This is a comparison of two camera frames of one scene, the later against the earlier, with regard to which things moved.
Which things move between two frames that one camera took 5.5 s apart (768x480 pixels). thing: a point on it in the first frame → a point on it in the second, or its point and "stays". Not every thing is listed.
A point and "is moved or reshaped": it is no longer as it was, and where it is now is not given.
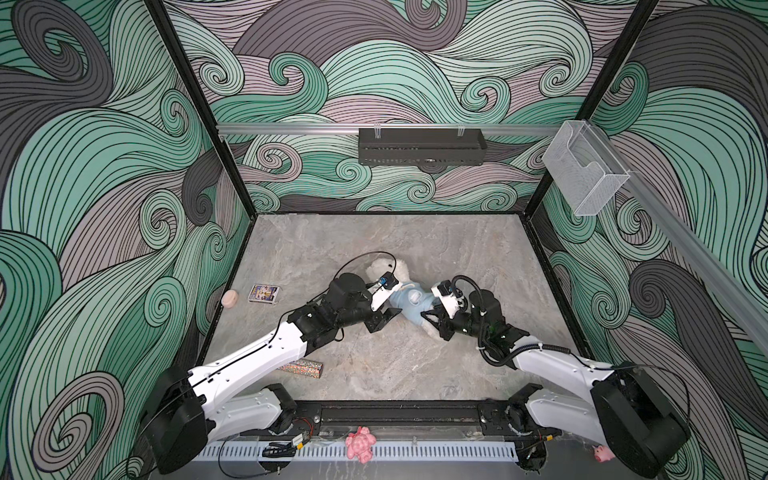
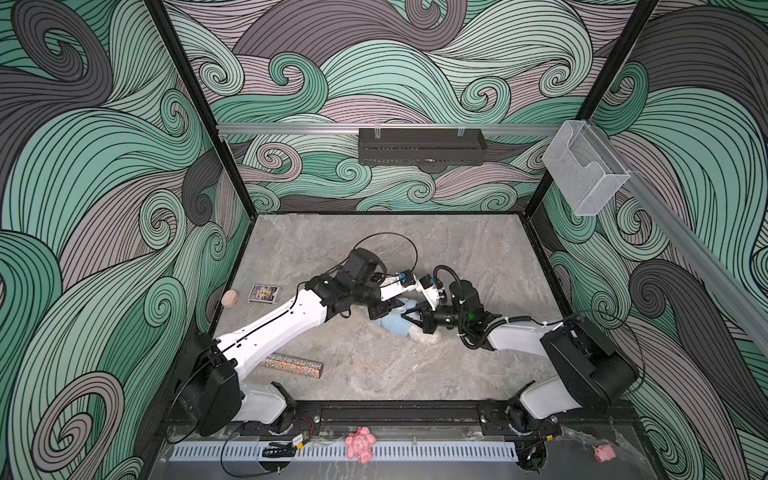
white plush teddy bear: [378, 268] is moved or reshaped
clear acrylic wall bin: [585, 170] stays
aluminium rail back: [251, 127] stays
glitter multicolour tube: [303, 366] stays
